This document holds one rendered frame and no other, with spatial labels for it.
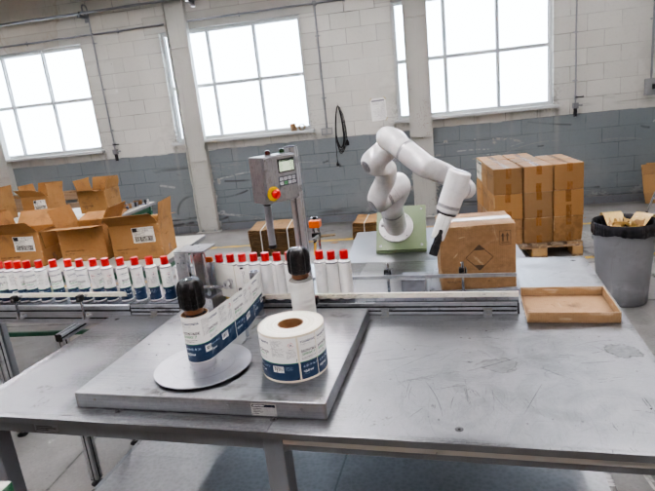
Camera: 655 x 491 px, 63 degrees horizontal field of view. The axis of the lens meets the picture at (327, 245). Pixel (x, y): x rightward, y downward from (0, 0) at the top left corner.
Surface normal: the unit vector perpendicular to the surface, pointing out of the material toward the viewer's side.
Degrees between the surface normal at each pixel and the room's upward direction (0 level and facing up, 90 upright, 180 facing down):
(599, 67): 90
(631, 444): 0
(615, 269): 92
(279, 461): 90
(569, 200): 89
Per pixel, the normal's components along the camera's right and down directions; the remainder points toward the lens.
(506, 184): -0.11, 0.27
